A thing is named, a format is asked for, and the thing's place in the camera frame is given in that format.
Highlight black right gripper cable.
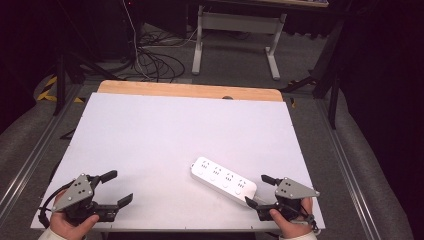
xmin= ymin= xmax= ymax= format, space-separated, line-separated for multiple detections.
xmin=298 ymin=203 xmax=322 ymax=233

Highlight person's right hand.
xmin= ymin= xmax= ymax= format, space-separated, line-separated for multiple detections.
xmin=268 ymin=197 xmax=316 ymax=240

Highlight aluminium floor rail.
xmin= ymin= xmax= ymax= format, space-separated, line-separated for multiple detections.
xmin=0 ymin=83 xmax=86 ymax=216
xmin=314 ymin=99 xmax=383 ymax=240

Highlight white power strip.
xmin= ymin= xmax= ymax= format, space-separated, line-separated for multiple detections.
xmin=189 ymin=156 xmax=259 ymax=208

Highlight black curtain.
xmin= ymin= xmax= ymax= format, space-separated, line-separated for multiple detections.
xmin=336 ymin=0 xmax=424 ymax=240

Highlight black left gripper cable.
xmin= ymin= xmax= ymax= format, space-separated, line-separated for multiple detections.
xmin=37 ymin=185 xmax=73 ymax=230

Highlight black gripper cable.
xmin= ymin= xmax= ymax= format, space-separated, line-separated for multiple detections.
xmin=298 ymin=203 xmax=322 ymax=233
xmin=37 ymin=185 xmax=73 ymax=230

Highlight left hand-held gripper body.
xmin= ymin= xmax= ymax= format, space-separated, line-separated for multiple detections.
xmin=51 ymin=173 xmax=119 ymax=225

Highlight white floor cable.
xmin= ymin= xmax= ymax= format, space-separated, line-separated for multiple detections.
xmin=121 ymin=0 xmax=201 ymax=81

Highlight tangle of black floor cables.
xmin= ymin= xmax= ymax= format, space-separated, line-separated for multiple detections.
xmin=131 ymin=29 xmax=187 ymax=83

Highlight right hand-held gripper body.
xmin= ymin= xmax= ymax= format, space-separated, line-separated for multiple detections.
xmin=256 ymin=177 xmax=321 ymax=222

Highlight black metal stand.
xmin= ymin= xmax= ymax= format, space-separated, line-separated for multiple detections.
xmin=52 ymin=49 xmax=126 ymax=117
xmin=279 ymin=18 xmax=346 ymax=130

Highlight person's left hand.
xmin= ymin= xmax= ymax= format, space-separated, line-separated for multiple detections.
xmin=49 ymin=189 xmax=101 ymax=240

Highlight white metal desk frame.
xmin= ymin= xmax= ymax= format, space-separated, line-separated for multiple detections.
xmin=191 ymin=4 xmax=288 ymax=82

